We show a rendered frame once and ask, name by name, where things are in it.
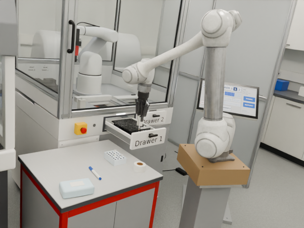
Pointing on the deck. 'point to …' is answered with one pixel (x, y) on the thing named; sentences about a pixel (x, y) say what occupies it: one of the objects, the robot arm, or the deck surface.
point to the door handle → (72, 36)
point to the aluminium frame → (65, 103)
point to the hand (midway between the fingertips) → (140, 121)
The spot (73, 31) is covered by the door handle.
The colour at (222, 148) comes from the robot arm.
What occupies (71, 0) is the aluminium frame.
